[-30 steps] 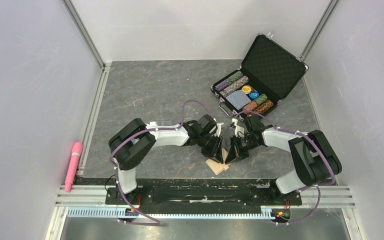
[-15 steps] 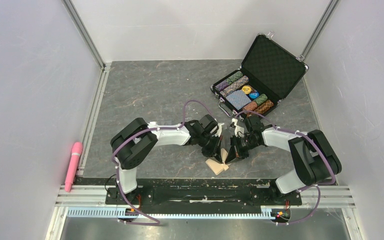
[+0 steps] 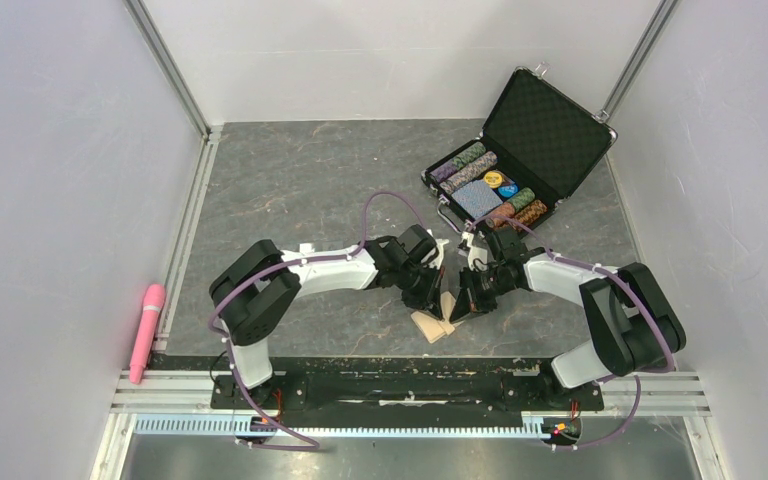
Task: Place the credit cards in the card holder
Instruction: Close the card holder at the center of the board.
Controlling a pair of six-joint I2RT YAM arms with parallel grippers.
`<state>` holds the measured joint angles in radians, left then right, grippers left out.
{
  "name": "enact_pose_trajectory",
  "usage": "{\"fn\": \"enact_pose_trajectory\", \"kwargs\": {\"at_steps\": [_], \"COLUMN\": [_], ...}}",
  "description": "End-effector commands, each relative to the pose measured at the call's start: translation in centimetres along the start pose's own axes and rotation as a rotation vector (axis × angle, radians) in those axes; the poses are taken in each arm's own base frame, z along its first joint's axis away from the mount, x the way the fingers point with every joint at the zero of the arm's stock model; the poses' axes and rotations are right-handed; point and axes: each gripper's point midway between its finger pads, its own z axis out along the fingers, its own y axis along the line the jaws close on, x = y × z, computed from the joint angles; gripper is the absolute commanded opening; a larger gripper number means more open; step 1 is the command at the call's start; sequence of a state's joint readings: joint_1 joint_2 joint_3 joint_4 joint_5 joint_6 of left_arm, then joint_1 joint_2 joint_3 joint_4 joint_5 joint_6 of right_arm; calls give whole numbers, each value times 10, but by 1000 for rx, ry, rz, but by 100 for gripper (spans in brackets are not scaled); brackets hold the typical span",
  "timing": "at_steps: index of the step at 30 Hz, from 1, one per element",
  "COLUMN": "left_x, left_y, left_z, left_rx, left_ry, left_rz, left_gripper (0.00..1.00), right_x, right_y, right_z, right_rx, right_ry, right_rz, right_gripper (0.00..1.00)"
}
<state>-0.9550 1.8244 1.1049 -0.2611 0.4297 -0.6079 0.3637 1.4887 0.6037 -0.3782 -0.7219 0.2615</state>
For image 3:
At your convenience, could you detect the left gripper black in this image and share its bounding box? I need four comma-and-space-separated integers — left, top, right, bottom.
395, 261, 444, 321

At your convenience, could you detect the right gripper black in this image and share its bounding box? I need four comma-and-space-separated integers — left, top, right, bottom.
450, 264, 516, 323

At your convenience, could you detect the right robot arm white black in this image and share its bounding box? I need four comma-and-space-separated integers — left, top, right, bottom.
450, 228, 686, 408

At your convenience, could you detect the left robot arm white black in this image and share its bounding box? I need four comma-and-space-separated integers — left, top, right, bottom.
209, 224, 445, 408

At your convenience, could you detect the blue playing card deck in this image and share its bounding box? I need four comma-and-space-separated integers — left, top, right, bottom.
452, 180, 503, 219

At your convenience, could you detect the orange brown poker chip row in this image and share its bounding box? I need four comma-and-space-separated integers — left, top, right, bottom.
485, 200, 548, 229

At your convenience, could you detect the blue round poker chip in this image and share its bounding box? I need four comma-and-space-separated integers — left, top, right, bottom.
497, 184, 519, 198

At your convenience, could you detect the green poker chip stack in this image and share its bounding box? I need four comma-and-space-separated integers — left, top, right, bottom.
507, 188, 536, 211

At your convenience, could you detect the yellow dealer button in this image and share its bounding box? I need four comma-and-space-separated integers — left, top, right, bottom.
483, 170, 506, 189

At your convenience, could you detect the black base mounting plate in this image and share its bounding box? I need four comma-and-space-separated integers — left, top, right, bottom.
250, 357, 604, 428

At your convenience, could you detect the pink brown poker chip row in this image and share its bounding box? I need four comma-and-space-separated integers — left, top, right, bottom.
440, 151, 498, 194

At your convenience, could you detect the purple green poker chip row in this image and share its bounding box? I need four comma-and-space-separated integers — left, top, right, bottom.
429, 142, 487, 183

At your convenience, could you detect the black poker chip case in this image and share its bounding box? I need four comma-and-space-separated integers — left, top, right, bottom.
420, 67, 617, 228

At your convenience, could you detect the pink cylindrical object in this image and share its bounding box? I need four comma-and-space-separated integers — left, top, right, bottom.
129, 284, 166, 385

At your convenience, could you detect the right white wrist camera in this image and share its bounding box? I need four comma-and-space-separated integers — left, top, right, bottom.
457, 231, 489, 270

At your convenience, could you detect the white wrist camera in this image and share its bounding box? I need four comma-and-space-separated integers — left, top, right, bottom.
457, 231, 489, 270
422, 237, 450, 269

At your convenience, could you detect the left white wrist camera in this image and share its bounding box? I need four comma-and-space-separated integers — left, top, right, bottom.
422, 237, 450, 269

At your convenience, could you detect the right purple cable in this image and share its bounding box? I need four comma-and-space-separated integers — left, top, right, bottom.
466, 213, 678, 452

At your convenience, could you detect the purple cable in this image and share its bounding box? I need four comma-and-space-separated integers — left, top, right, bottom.
466, 213, 678, 452
207, 190, 428, 452

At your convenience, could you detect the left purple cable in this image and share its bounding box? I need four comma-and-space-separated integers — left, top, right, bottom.
207, 190, 428, 452

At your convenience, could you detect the white toothed cable rail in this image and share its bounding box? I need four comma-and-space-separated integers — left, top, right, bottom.
134, 414, 550, 440

